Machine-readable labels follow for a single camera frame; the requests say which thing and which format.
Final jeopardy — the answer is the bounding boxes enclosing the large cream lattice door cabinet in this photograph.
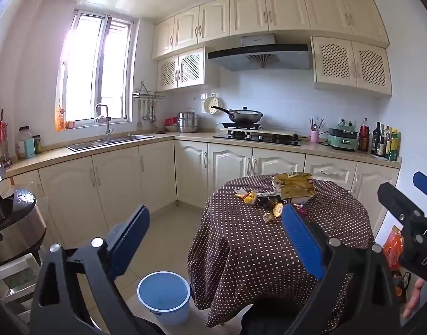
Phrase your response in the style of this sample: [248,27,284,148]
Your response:
[310,36,393,98]

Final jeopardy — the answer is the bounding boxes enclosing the gold round foil wrapper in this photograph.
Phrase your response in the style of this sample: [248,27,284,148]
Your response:
[263,203,285,223]

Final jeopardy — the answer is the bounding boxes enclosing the sliding glass window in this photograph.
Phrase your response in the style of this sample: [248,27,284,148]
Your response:
[56,9,134,131]

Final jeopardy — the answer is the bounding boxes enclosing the black and steel range hood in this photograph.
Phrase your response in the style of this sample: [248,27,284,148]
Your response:
[207,34,312,72]

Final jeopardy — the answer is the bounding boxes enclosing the brown sauce bottle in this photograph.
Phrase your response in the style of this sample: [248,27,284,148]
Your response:
[378,124,387,157]

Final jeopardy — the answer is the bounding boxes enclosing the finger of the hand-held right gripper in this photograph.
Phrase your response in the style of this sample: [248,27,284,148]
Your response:
[412,171,427,205]
[377,181,427,226]

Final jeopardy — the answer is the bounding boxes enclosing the dark brown snack wrapper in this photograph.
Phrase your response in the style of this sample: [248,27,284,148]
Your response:
[257,197,291,213]

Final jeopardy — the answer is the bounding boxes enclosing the orange plastic bag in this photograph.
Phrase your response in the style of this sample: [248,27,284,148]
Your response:
[383,225,404,271]

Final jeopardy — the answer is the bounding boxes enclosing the orange yellow candy wrapper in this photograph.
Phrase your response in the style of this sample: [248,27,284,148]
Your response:
[234,188,259,205]

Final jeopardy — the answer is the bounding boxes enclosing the green oil bottle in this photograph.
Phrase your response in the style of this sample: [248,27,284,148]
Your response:
[388,128,400,162]

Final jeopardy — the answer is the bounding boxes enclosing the red kitchen tool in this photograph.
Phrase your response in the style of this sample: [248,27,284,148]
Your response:
[0,109,10,161]

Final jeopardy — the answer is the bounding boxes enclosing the dark glass bottle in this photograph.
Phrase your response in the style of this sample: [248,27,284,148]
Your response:
[371,121,382,156]

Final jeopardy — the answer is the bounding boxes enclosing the teal box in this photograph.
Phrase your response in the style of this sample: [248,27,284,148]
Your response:
[23,138,37,159]

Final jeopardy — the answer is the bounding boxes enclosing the gold foil snack bag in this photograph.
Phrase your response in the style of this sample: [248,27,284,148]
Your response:
[272,172,316,205]

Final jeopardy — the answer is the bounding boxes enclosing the black wok with glass lid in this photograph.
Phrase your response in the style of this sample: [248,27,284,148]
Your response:
[211,105,264,125]

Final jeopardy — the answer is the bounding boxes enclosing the clear plastic jar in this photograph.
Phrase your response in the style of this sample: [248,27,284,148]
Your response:
[17,126,33,159]

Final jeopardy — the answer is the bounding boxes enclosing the black wok burner stand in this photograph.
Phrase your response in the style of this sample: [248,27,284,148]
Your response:
[221,122,262,131]

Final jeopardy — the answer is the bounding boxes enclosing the black glass gas hob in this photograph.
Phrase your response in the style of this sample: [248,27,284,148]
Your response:
[212,131,302,147]

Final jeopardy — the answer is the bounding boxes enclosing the green electric cooker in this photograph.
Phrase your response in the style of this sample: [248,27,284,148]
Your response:
[327,120,360,152]

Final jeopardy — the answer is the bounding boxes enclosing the stainless steel steamer pot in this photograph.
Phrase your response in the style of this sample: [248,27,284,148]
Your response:
[177,107,200,133]

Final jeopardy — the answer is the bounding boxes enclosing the silver rice cooker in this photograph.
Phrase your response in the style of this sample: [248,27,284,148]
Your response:
[0,162,47,266]

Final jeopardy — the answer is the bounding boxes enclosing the cream upper wall cabinet row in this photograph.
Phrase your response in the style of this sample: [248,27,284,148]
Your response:
[152,0,390,60]

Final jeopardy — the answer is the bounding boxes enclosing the brown polka dot tablecloth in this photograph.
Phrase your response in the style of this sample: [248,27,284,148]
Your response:
[187,174,375,334]

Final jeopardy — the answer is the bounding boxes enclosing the metal wall utensil rack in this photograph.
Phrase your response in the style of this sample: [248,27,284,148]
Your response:
[132,81,165,101]

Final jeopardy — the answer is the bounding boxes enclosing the blue plastic bucket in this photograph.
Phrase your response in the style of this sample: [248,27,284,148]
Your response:
[137,271,192,327]

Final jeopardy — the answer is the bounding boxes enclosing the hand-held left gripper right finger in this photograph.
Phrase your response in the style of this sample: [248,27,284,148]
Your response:
[281,203,400,335]

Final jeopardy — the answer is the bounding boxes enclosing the white perforated colander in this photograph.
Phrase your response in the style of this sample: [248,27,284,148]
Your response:
[203,96,219,116]

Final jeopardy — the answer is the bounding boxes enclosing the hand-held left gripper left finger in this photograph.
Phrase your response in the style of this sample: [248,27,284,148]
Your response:
[30,204,151,335]

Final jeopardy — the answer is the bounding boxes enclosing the steel kitchen faucet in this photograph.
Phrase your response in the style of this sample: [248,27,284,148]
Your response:
[94,104,113,143]

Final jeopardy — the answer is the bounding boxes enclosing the cream lower kitchen cabinet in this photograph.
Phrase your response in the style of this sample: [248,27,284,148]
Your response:
[4,131,403,252]

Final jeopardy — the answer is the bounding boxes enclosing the steel double sink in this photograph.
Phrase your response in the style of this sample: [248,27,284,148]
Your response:
[66,133,155,152]

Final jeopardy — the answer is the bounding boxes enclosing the small cream lattice door cabinet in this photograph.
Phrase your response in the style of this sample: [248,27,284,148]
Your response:
[157,47,206,92]

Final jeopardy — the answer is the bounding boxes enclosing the person's right hand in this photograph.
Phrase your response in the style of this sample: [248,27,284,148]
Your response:
[402,277,427,319]

